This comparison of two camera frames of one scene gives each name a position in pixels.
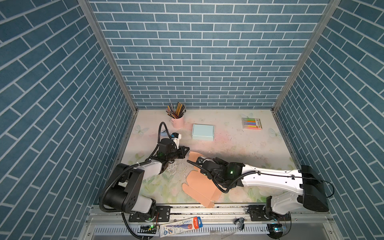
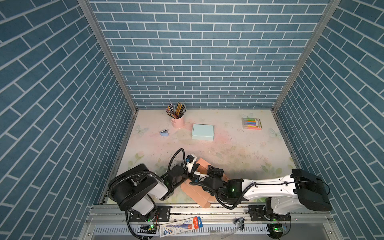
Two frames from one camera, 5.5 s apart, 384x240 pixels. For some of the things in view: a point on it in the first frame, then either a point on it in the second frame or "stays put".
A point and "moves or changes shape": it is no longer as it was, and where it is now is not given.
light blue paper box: (203, 132) stays put
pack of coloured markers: (252, 123) stays put
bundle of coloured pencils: (176, 111) stays put
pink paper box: (200, 186) moves or changes shape
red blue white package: (180, 226) stays put
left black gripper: (180, 151) to (186, 169)
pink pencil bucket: (178, 123) stays put
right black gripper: (207, 165) to (208, 179)
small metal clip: (240, 221) stays put
